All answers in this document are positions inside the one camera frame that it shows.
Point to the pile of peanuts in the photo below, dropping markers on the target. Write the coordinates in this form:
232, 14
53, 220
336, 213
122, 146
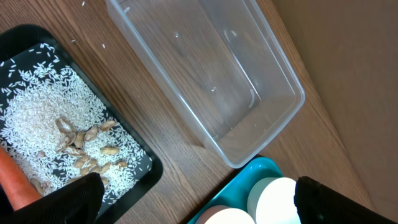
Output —
101, 149

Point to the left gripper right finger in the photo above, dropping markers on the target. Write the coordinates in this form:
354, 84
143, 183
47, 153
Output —
319, 204

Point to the white bowl with peanuts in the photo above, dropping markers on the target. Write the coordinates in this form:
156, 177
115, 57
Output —
221, 214

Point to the teal serving tray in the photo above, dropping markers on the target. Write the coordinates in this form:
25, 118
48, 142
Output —
235, 192

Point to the pile of white rice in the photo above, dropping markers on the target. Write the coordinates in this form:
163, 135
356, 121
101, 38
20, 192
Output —
29, 122

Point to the black plastic tray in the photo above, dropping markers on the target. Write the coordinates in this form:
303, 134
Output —
22, 48

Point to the clear plastic bin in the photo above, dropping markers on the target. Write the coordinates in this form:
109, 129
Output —
219, 64

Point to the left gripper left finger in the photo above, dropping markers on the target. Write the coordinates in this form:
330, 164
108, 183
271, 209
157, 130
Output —
77, 202

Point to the orange carrot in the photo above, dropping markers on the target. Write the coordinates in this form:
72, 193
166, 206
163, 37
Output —
18, 189

